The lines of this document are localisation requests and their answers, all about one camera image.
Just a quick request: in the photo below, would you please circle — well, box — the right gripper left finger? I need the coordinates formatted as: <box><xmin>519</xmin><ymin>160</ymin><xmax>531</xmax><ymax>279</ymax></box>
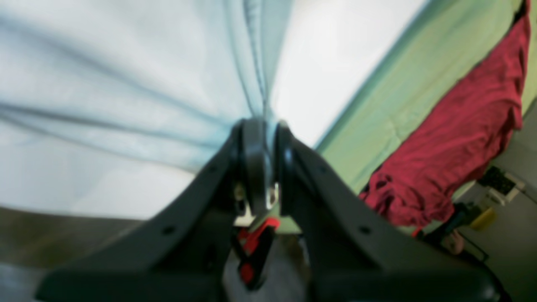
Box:
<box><xmin>35</xmin><ymin>118</ymin><xmax>270</xmax><ymax>302</ymax></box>

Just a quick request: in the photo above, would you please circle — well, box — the green mat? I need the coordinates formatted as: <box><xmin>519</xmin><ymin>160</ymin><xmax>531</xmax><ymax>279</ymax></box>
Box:
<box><xmin>277</xmin><ymin>0</ymin><xmax>537</xmax><ymax>235</ymax></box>

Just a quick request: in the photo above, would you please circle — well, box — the beige t-shirt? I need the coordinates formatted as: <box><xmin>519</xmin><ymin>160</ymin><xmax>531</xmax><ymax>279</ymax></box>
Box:
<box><xmin>0</xmin><ymin>0</ymin><xmax>296</xmax><ymax>221</ymax></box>

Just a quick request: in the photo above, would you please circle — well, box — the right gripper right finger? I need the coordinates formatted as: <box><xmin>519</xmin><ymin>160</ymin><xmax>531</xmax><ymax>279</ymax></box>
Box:
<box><xmin>275</xmin><ymin>122</ymin><xmax>501</xmax><ymax>302</ymax></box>

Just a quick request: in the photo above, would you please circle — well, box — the dark red cloth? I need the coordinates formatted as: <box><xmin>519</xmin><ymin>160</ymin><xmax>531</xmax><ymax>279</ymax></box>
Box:
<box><xmin>359</xmin><ymin>0</ymin><xmax>532</xmax><ymax>228</ymax></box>

